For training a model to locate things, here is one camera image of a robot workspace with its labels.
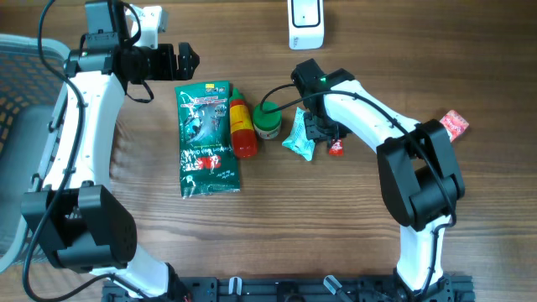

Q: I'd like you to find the red chili sauce bottle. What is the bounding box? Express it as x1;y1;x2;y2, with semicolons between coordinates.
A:
229;87;258;158

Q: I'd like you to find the red Nescafe stick sachet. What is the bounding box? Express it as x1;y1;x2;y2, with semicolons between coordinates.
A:
328;139;344;156

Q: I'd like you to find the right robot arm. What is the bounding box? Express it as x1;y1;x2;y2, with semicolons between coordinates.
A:
290;59;475;301

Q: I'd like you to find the green lid jar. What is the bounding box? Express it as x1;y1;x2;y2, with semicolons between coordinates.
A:
253;102;282;139

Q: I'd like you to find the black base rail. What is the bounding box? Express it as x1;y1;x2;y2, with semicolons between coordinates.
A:
101;273;476;302

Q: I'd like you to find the mint green wipes packet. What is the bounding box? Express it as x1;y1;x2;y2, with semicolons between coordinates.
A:
282;107;315;161

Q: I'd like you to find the green 3M gloves packet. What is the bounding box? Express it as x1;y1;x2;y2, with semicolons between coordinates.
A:
175;81;240;198

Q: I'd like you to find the grey plastic mesh basket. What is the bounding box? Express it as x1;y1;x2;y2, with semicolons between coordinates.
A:
1;34;66;271

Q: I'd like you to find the left black camera cable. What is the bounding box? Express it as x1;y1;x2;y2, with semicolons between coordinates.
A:
21;0;156;302

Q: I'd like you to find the white barcode scanner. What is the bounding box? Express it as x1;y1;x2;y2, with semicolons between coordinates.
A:
287;0;325;50

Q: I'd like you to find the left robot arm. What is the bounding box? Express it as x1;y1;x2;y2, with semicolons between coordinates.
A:
21;1;200;301

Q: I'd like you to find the red tissue pack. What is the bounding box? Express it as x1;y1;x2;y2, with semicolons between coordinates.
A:
440;110;469;142

